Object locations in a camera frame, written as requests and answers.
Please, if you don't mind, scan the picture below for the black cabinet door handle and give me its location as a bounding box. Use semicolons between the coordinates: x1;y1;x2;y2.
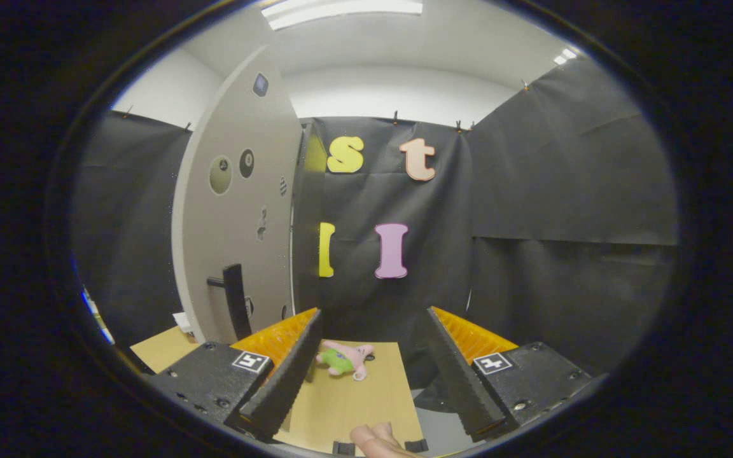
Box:
206;263;254;341

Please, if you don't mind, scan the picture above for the blue white object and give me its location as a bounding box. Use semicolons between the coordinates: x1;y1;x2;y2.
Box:
81;286;116;345

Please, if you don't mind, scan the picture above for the pink green plush toy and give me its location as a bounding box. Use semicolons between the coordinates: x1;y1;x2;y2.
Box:
316;340;375;381

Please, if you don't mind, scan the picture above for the long ceiling light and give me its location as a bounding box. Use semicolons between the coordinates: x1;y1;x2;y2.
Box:
260;0;424;31

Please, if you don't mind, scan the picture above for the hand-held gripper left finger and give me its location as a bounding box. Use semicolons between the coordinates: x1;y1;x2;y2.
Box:
144;308;324;443

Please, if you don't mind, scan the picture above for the grey shoe cabinet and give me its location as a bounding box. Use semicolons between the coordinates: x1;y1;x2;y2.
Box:
290;120;326;319

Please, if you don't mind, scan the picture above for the black backdrop cloth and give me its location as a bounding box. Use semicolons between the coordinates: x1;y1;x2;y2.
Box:
71;57;679;382

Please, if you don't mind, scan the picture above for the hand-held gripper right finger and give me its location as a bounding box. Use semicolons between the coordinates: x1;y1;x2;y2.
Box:
427;307;599;443

